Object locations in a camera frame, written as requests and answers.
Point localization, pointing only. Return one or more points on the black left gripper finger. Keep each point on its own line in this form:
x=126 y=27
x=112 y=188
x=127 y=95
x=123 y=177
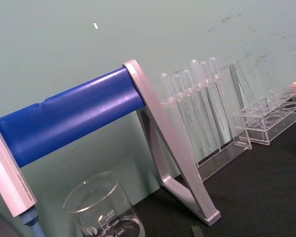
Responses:
x=196 y=232

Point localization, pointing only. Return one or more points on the black table cloth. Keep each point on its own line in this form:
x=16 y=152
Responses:
x=256 y=187

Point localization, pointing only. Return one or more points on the clear glass beaker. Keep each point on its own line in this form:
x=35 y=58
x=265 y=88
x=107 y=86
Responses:
x=98 y=212

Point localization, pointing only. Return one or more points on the clear acrylic dropper rack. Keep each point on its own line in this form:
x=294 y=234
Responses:
x=239 y=138

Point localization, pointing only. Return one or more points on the clear acrylic test tube rack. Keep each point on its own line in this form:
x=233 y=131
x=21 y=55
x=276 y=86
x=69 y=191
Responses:
x=273 y=121

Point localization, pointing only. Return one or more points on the silver pipette with blue end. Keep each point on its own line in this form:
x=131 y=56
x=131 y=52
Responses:
x=7 y=168

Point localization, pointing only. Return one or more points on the blue bar stand silver frame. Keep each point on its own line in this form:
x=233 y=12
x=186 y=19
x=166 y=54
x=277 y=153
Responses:
x=88 y=103

